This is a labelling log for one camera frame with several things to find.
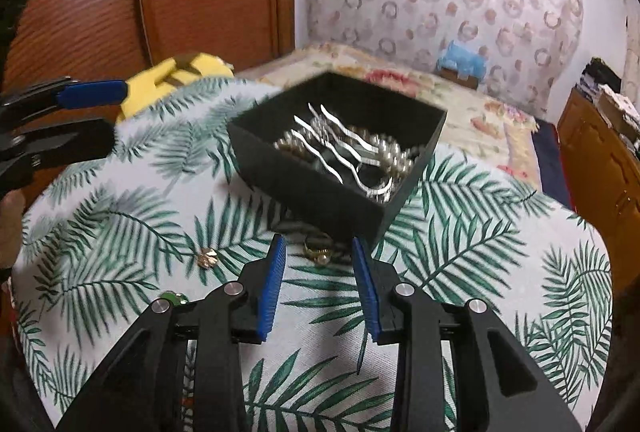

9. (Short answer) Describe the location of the silver wavy hairpin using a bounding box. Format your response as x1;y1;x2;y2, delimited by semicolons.
307;102;383;163
291;114;397;203

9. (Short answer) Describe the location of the wooden side cabinet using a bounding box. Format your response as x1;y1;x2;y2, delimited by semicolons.
556;89;640;253

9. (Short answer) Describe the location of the dark blue blanket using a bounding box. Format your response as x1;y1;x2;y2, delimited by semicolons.
529;119;574;209

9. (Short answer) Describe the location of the person's left hand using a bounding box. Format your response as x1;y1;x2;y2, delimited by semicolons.
0;189;26;273

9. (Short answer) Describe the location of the leaf print tablecloth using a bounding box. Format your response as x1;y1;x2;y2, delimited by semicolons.
10;76;614;432

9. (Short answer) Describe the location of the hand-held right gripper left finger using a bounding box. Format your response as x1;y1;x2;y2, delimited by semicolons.
55;234;287;432

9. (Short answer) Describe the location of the small cardboard box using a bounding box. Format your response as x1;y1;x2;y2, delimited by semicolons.
438;66;479;89

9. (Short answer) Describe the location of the blue plastic bag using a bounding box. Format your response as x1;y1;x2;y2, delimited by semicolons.
439;40;489;80

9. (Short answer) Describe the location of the yellow plush pillow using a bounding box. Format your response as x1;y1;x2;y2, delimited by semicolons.
117;54;235;121

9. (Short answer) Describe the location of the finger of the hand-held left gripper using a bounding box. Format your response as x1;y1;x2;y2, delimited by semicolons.
0;78;129;133
0;119;116;189

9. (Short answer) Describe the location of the cardboard box with cloth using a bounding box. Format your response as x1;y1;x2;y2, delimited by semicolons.
597;86;640;143

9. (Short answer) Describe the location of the gold pearl ring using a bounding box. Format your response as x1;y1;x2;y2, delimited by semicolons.
302;234;334;267

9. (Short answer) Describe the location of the black square box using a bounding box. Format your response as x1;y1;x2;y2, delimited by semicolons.
227;70;448;249

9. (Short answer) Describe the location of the cream lace curtain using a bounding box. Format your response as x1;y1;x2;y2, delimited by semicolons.
622;16;640;88

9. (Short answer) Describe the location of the floral bedspread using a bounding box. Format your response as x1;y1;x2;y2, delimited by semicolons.
239;42;542;193

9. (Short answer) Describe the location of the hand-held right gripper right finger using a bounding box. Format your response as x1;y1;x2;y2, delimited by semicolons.
352;238;584;432

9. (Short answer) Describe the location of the pile of dark clothes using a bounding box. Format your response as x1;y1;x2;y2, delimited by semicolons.
574;56;626;113

